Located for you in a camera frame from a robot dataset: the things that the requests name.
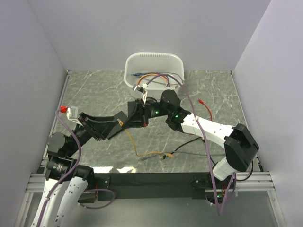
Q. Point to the aluminium rail frame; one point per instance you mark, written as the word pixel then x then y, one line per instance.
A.
pixel 222 190

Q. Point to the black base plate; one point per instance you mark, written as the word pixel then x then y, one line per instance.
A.
pixel 195 185

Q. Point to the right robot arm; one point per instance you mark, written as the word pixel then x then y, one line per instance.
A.
pixel 237 141

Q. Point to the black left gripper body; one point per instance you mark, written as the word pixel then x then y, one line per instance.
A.
pixel 84 132

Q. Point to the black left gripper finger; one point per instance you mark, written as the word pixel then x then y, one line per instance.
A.
pixel 100 130
pixel 106 118

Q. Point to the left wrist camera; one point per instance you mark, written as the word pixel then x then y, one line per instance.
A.
pixel 71 113

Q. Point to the white plastic bin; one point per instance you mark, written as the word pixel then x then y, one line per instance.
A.
pixel 141 67

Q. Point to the black network switch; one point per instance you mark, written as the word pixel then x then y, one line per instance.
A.
pixel 117 128
pixel 135 109

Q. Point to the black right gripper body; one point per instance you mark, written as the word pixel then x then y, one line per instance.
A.
pixel 154 110

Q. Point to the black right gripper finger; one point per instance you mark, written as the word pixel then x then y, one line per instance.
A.
pixel 133 123
pixel 137 117

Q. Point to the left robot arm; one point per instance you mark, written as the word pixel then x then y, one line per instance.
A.
pixel 66 180

